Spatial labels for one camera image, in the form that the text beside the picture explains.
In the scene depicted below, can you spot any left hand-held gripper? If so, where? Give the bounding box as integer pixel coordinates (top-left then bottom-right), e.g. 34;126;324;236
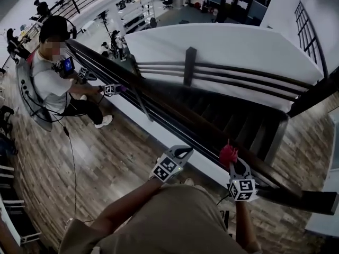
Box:
149;144;194;183

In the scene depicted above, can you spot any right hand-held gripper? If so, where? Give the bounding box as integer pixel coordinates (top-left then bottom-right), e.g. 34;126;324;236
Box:
226;157;260;203

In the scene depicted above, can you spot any pink cloth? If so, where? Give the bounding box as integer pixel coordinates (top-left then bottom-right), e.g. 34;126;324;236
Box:
219;139;239;169

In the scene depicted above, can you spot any dark wooden handrail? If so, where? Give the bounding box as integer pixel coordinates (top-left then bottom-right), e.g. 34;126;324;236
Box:
65;38;339;216

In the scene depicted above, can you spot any person's left forearm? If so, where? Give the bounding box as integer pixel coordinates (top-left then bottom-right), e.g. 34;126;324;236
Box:
88;178;163;239

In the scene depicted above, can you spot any person's right forearm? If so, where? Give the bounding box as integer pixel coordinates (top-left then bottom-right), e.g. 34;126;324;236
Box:
234;201;260;250

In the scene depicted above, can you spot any dark wooden staircase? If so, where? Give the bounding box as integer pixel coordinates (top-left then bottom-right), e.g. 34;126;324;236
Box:
148;86;290;167

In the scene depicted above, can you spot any black waist device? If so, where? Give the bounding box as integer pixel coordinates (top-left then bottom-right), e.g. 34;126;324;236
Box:
220;210;231;232

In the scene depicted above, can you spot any person's olive shirt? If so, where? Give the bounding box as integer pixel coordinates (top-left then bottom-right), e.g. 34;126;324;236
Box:
58;184;263;254

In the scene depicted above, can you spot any dark wooden stair banister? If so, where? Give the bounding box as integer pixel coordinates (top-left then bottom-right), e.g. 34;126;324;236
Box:
129;46;339;119

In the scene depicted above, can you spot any short black metal balustrade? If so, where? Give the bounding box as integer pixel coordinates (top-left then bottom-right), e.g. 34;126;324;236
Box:
293;0;329;77

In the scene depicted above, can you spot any black-framed glass room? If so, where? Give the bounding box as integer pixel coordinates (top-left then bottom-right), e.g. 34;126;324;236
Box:
206;0;279;26

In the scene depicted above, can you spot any white metal rack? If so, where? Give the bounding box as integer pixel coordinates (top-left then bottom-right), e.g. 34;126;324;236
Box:
0;165;42;246

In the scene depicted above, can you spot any long black metal balustrade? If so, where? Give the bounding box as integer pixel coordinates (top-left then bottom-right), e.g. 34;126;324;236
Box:
28;0;133;23

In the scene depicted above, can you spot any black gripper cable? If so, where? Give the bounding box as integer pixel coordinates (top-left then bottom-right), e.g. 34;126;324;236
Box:
216;191;231;206

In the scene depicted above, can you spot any black floor cable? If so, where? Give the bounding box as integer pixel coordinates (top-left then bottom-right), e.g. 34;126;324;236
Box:
62;125;95;225

